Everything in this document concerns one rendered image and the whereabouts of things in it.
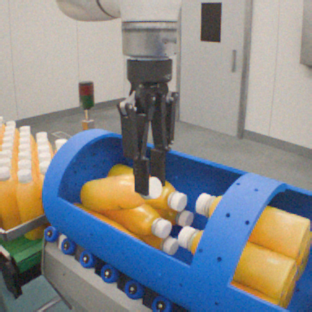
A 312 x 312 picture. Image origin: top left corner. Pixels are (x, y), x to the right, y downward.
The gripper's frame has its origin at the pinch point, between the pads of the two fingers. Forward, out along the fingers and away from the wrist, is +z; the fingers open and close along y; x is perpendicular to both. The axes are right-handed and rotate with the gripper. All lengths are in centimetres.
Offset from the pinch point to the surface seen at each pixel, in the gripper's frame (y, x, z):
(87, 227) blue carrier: -8.7, 8.7, 11.5
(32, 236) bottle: -6, 40, 30
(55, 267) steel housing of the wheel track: -7.0, 27.5, 33.9
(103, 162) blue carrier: 10.7, 24.8, 8.3
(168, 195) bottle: 9.7, 2.9, 9.8
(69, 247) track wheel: -5.2, 21.8, 25.0
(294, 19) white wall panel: 355, 81, -46
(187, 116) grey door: 372, 240, 106
